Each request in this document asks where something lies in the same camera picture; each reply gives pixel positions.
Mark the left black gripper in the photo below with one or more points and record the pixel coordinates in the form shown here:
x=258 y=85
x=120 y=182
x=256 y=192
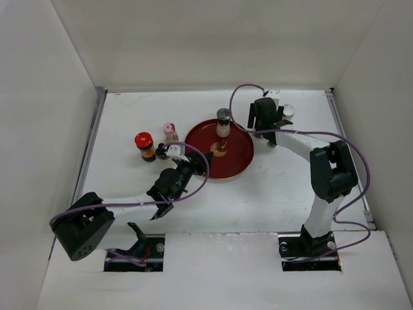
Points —
x=198 y=163

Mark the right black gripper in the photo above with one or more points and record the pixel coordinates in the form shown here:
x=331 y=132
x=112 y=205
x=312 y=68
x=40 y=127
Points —
x=251 y=116

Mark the tall silver lid bottle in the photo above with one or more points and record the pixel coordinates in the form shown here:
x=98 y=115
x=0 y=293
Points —
x=287 y=112

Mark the pink cap spice bottle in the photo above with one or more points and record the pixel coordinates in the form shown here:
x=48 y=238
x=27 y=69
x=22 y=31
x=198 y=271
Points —
x=170 y=133

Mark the clear cap grinder bottle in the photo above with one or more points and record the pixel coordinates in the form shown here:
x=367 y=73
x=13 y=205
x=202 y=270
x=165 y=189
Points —
x=223 y=122

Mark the red lid sauce jar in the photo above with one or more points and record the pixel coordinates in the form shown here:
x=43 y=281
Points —
x=145 y=144

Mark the black cap white bottle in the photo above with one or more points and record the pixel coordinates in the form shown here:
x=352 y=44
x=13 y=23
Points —
x=161 y=152

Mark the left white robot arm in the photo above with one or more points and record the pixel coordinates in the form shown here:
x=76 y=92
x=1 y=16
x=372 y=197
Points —
x=81 y=228

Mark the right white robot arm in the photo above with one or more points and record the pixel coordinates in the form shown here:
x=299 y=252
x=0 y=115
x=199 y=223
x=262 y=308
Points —
x=332 y=176

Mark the red round tray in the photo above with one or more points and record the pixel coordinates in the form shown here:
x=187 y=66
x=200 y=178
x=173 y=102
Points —
x=231 y=155

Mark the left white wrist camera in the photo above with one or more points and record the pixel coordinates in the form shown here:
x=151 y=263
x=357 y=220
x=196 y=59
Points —
x=177 y=152

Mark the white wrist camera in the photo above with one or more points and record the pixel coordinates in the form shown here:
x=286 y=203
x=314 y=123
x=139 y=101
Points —
x=274 y=95
x=177 y=152

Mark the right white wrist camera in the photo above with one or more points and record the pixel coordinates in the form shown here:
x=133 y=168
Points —
x=274 y=95

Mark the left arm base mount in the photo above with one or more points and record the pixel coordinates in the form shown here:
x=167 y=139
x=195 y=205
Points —
x=146 y=255

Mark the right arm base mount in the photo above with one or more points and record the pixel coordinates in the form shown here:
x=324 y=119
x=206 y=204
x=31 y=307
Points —
x=298 y=255

